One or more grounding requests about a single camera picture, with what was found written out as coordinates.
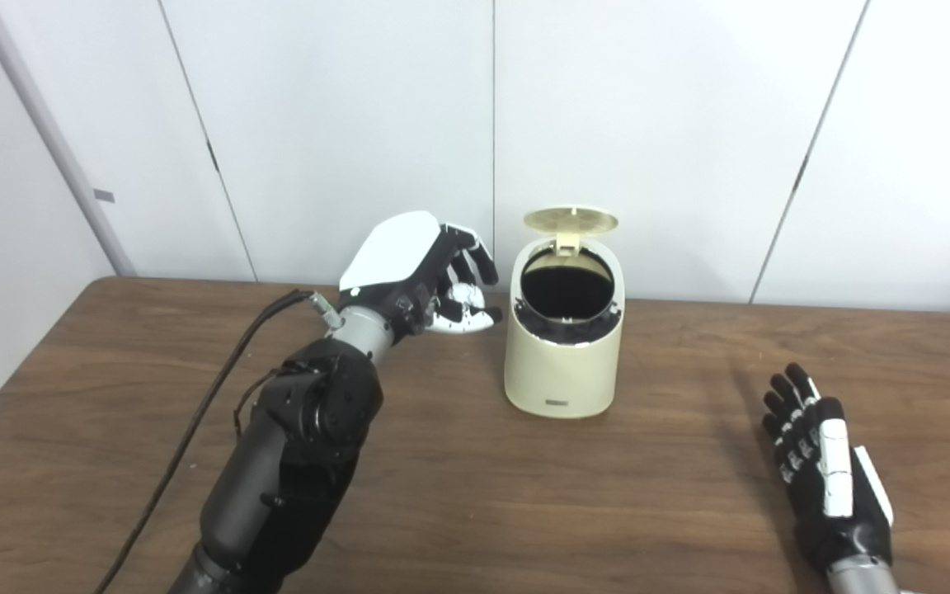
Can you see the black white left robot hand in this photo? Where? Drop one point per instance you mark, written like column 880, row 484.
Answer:
column 397, row 252

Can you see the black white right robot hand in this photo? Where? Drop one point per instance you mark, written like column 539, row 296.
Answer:
column 834, row 470

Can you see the white paper ball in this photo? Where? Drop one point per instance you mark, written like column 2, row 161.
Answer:
column 467, row 295

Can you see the cream round bin lid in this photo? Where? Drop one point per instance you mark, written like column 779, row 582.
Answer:
column 570, row 219

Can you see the cream-colored round bin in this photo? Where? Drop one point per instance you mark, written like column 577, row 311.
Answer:
column 562, row 375

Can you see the small gray wall tag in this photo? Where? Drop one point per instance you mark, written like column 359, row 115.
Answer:
column 104, row 196

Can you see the gray wall trim post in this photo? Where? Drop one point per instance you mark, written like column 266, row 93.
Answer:
column 54, row 140

